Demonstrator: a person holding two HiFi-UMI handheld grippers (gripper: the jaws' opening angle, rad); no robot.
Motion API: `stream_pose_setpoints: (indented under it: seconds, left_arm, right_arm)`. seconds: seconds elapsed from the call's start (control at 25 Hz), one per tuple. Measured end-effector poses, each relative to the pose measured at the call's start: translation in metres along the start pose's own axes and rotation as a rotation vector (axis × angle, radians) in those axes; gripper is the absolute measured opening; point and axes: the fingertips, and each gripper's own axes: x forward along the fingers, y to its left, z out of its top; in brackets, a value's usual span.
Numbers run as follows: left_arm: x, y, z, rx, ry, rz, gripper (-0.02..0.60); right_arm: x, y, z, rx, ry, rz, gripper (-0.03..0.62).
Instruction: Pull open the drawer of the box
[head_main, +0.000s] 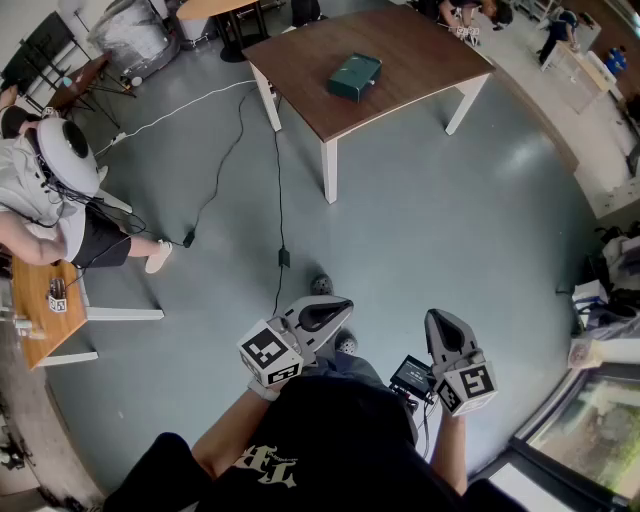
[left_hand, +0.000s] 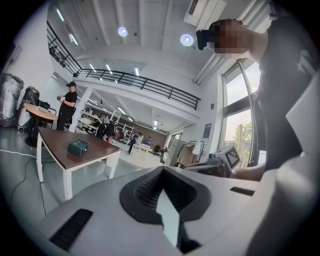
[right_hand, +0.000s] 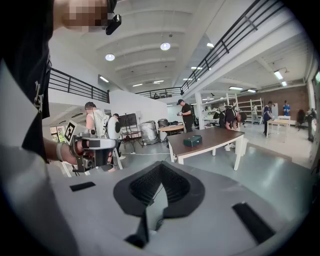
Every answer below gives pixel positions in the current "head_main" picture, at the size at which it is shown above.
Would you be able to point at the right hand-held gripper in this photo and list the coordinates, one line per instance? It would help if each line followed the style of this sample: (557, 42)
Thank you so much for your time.
(467, 387)

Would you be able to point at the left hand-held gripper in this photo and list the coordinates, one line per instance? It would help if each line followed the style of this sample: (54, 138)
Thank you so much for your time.
(270, 352)

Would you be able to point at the teal rectangular tray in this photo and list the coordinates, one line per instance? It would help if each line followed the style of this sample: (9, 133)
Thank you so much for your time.
(370, 91)

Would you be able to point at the dark green box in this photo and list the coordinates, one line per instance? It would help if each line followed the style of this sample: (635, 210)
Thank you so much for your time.
(352, 70)

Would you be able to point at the person's right forearm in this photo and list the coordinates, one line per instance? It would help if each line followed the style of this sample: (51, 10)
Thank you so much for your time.
(450, 450)

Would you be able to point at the person's left forearm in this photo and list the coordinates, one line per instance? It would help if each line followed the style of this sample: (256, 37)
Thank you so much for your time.
(230, 430)

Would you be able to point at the person's grey clog shoe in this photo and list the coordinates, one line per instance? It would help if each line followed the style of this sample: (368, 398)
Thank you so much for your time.
(346, 343)
(322, 285)

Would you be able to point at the small black monitor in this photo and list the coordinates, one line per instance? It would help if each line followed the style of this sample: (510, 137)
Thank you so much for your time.
(411, 376)

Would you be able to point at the person's grey trousers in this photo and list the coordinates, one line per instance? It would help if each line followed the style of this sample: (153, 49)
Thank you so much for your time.
(350, 367)

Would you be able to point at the black power adapter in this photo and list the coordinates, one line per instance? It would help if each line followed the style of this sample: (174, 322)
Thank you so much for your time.
(188, 239)
(284, 257)

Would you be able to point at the white wristband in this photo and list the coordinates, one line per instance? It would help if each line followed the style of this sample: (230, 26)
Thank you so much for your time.
(262, 390)

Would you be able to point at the person's black printed t-shirt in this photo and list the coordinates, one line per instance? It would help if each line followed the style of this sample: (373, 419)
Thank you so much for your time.
(340, 435)

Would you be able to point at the glass window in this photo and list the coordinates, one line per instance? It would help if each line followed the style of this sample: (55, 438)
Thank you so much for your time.
(590, 430)

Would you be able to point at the pile of bags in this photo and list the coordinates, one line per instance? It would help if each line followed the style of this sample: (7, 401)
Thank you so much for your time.
(615, 280)

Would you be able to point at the white cabinet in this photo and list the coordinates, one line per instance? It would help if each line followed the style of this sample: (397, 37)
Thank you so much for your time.
(615, 197)

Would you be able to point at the white power strip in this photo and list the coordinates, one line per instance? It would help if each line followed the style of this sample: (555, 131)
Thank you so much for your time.
(118, 138)

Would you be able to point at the brown wooden table white legs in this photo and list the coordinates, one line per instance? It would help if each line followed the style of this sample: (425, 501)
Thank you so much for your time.
(410, 55)

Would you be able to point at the pale wooden table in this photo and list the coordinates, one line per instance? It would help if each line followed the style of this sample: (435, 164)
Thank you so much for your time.
(585, 70)

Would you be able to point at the white round headset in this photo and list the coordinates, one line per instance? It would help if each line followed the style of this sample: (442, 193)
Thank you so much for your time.
(60, 160)

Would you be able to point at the dark folding table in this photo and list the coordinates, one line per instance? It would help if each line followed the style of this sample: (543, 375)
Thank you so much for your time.
(85, 77)

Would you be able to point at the silver wrapped machine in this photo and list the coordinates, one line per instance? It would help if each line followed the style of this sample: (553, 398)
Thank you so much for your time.
(132, 35)

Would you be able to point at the light wooden desk white frame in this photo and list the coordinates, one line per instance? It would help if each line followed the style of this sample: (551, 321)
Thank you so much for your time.
(45, 330)

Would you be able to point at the round wooden table black pedestal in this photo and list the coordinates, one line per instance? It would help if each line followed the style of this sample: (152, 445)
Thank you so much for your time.
(215, 7)

